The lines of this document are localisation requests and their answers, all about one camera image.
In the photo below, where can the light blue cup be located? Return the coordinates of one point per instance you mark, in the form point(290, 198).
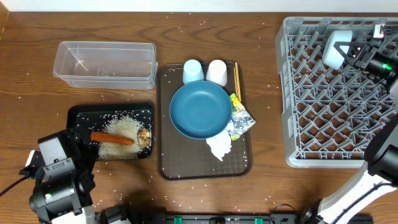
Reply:
point(192, 71)

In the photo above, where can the wooden chopstick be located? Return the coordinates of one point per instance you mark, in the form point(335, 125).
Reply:
point(235, 82)
point(239, 88)

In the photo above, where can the pale pink cup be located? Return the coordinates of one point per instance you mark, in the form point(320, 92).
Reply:
point(217, 72)

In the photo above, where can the black waste tray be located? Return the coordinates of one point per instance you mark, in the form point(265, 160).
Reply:
point(87, 119)

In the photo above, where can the brown food scrap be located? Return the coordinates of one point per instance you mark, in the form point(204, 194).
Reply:
point(144, 137)

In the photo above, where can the orange carrot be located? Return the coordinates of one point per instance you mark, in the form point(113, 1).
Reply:
point(110, 138)

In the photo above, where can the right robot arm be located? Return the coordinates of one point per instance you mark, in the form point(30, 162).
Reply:
point(378, 174)

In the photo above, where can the light blue rice bowl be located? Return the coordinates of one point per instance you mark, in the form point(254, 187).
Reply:
point(331, 56)

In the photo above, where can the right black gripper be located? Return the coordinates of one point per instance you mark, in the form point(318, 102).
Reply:
point(363, 64)

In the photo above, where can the white rice pile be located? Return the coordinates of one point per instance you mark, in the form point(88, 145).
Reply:
point(124, 126)

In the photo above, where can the green foil snack wrapper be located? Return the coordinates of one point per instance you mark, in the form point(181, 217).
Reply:
point(241, 121)

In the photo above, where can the dark blue plate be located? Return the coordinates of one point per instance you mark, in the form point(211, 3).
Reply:
point(200, 110)

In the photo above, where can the white napkin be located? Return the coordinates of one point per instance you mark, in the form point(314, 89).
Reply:
point(220, 144)

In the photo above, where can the clear plastic bin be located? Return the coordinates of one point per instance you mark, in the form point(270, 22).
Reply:
point(107, 65)

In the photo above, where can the brown serving tray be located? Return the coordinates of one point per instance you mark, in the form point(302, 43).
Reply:
point(183, 158)

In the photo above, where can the grey dishwasher rack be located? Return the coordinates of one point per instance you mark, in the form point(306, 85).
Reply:
point(329, 116)

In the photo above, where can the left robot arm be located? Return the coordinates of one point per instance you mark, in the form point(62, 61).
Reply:
point(62, 169)

